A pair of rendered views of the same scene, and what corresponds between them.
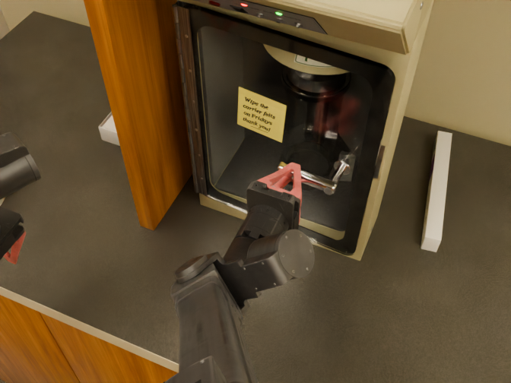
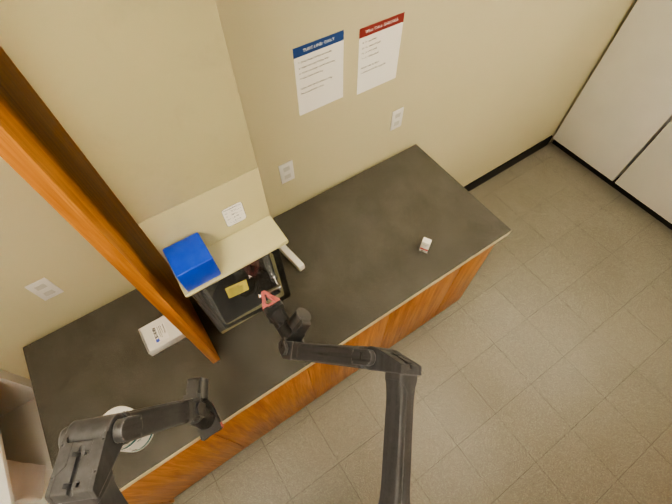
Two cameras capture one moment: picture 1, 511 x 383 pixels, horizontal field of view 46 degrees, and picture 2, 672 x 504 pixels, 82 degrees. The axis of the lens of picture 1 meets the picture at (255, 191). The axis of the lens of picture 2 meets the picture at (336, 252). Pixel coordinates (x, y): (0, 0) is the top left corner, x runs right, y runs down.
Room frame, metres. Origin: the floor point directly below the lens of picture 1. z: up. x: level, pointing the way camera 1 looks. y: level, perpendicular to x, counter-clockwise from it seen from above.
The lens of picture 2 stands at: (0.03, 0.30, 2.45)
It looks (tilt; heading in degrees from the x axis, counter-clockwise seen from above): 59 degrees down; 303
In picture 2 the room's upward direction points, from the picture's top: 1 degrees counter-clockwise
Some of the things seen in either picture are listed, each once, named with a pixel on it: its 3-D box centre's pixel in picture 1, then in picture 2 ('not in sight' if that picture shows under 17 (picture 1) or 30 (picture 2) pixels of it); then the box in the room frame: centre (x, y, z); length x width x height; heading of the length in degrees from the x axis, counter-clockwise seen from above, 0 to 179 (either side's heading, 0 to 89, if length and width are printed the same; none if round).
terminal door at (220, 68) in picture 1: (277, 144); (246, 291); (0.63, -0.03, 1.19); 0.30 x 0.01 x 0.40; 62
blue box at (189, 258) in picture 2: not in sight; (192, 262); (0.63, 0.07, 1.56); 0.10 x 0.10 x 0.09; 66
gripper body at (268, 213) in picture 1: (263, 229); (279, 318); (0.47, -0.01, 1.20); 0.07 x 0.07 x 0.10; 66
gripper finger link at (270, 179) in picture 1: (283, 193); (269, 302); (0.53, -0.04, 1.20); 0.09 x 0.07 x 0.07; 156
